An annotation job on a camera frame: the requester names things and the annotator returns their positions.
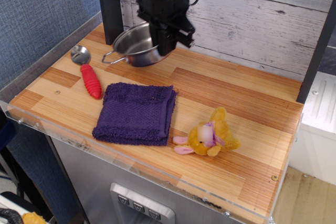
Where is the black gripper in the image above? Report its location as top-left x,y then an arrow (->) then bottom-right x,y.
136,0 -> 195,56

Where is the stainless steel pot bowl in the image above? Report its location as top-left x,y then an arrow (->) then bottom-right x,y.
102,22 -> 168,67

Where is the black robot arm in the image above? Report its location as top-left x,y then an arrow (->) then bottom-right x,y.
136,0 -> 199,56

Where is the purple folded towel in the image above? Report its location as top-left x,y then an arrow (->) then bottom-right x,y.
92,82 -> 176,146

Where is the yellow plush bunny toy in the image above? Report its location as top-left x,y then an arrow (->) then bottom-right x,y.
172,107 -> 240,157

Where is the stainless toy fridge cabinet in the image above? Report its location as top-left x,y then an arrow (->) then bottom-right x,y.
52,138 -> 237,223

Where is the clear acrylic edge guard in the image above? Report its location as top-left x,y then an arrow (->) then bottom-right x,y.
0,99 -> 304,224

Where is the silver dispenser button panel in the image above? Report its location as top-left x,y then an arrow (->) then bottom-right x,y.
110,183 -> 175,223

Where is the white toy sink counter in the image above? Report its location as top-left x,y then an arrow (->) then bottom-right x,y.
289,72 -> 335,185

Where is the yellow cloth item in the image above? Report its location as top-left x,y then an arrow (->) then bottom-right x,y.
22,212 -> 47,224

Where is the dark left support post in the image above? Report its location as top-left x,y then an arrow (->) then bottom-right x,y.
99,0 -> 123,45

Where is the dark support post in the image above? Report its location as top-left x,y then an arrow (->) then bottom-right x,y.
99,0 -> 123,45
296,0 -> 335,104

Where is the red handled metal scoop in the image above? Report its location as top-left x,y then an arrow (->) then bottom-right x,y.
70,45 -> 102,99

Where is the dark right support post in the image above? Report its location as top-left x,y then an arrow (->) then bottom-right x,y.
296,0 -> 335,104

